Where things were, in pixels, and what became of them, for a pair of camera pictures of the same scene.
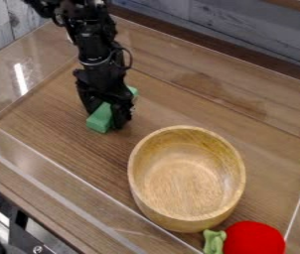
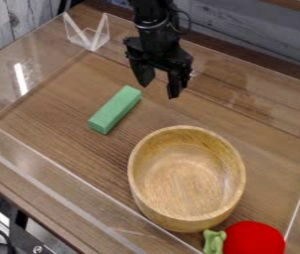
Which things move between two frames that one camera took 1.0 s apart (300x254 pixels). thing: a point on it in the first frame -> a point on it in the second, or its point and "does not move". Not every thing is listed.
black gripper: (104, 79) -> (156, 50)
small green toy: (215, 241) does not move
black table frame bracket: (23, 242) does not move
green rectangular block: (100, 119) does not move
